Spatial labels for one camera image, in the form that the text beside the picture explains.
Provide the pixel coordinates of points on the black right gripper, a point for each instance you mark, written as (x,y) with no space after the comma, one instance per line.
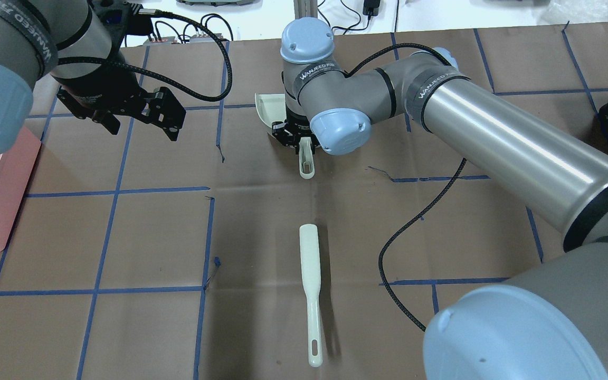
(297,126)

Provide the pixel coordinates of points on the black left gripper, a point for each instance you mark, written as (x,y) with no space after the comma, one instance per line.
(94,84)

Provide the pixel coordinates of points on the pale green dustpan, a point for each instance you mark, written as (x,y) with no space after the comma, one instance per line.
(273,107)

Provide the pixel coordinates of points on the pale green hand brush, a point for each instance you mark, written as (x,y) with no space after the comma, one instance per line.
(311,284)

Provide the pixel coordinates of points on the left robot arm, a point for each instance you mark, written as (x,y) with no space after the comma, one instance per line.
(30,32)

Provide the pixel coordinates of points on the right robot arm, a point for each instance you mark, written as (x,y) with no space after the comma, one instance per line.
(550,322)

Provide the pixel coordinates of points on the aluminium frame post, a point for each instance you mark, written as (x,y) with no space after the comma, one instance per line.
(305,8)

